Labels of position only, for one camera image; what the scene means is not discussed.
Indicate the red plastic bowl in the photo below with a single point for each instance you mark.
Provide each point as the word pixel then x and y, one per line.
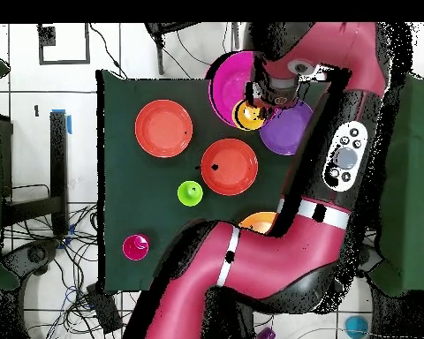
pixel 229 176
pixel 162 129

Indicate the yellow plastic cup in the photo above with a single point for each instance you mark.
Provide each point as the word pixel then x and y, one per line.
pixel 247 118

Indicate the pink plastic bowl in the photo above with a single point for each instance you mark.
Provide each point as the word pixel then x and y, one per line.
pixel 229 81

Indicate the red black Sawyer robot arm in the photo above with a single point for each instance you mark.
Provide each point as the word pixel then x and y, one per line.
pixel 286 254

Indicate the green plastic cup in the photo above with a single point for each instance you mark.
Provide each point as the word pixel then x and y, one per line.
pixel 188 196

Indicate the orange plastic bowl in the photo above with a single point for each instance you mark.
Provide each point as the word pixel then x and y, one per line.
pixel 259 220

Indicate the dark green tablecloth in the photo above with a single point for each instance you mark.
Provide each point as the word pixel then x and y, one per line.
pixel 134 194

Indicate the purple plastic bowl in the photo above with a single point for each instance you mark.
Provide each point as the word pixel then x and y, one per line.
pixel 286 134

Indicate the red plastic cup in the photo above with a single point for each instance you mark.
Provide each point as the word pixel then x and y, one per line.
pixel 132 249

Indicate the grey tripod leg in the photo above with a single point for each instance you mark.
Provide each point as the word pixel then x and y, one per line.
pixel 160 56
pixel 236 35

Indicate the purple small object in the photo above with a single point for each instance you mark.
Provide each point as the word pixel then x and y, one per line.
pixel 266 333

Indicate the blue tape strip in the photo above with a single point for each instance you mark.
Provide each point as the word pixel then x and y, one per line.
pixel 69 124

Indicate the black metal stand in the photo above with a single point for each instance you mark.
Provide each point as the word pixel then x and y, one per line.
pixel 58 159

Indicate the black power strip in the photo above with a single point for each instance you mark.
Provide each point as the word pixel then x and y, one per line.
pixel 104 310

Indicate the blue round object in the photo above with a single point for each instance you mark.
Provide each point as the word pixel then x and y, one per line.
pixel 356 326

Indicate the black square floor frame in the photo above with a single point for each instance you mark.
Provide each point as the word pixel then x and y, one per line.
pixel 63 62

